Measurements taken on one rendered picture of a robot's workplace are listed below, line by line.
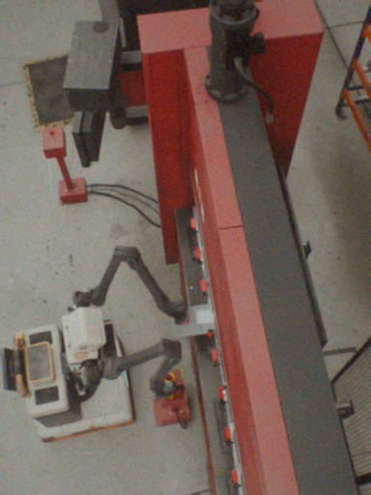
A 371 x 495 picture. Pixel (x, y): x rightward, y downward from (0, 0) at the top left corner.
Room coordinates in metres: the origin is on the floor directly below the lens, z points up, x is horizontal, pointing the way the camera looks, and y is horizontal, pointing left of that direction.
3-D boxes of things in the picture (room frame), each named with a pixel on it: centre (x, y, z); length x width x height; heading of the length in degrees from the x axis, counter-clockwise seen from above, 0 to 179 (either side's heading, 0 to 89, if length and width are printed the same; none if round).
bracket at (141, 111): (2.40, 0.17, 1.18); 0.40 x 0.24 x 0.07; 4
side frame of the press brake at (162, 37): (2.11, -0.30, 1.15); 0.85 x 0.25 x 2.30; 94
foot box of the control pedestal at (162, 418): (0.78, 0.12, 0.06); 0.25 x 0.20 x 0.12; 94
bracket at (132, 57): (2.40, 0.17, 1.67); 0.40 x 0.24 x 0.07; 4
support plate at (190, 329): (1.12, -0.05, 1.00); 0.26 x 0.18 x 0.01; 94
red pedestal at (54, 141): (2.70, 0.90, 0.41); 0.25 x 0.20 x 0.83; 94
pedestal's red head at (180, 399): (0.79, 0.09, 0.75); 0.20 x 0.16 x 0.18; 4
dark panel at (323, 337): (1.40, -0.69, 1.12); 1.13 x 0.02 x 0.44; 4
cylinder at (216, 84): (1.67, -0.29, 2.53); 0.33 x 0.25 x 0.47; 4
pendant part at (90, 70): (2.35, 0.41, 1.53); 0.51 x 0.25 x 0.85; 173
